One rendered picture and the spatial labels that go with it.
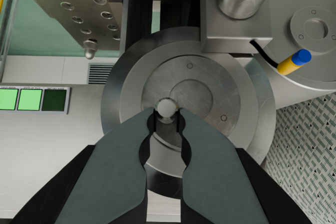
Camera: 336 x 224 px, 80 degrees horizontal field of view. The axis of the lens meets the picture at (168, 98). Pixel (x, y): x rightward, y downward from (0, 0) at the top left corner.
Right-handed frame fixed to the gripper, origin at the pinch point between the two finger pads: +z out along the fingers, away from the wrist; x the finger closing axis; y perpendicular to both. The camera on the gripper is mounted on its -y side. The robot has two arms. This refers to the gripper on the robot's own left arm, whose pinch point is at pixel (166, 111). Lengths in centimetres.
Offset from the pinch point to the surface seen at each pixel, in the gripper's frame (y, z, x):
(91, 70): 97, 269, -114
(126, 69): -0.8, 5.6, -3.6
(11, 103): 18, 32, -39
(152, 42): -2.7, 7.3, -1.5
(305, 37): -3.3, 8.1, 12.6
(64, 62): 89, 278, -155
